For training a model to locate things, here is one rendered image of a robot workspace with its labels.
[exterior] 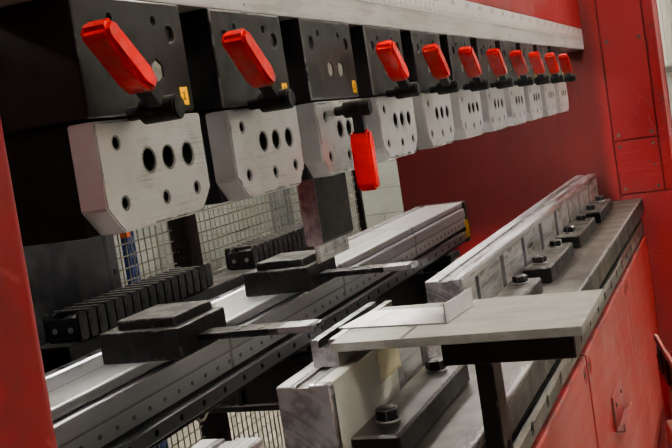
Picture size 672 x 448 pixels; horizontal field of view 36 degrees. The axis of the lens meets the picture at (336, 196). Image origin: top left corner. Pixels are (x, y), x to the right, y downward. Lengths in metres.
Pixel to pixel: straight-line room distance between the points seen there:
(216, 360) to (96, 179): 0.73
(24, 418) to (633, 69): 3.02
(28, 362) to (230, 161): 0.60
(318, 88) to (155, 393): 0.43
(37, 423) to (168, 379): 1.00
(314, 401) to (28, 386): 0.79
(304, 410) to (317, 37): 0.39
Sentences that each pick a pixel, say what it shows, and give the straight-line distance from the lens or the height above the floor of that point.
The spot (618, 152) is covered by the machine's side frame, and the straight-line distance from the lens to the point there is 3.28.
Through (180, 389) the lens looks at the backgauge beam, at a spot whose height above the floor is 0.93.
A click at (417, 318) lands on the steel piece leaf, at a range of 1.17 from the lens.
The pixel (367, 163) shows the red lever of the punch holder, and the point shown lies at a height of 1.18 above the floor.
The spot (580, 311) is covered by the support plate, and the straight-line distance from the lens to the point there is 1.11.
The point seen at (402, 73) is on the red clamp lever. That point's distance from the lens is 1.27.
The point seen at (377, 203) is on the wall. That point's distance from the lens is 8.87.
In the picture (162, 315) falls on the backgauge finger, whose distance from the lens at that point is 1.27.
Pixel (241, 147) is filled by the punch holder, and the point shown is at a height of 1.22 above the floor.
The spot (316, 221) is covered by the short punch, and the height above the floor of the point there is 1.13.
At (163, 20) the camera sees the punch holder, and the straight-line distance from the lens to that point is 0.83.
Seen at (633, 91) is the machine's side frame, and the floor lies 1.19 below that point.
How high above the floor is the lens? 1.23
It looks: 4 degrees down
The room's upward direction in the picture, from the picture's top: 9 degrees counter-clockwise
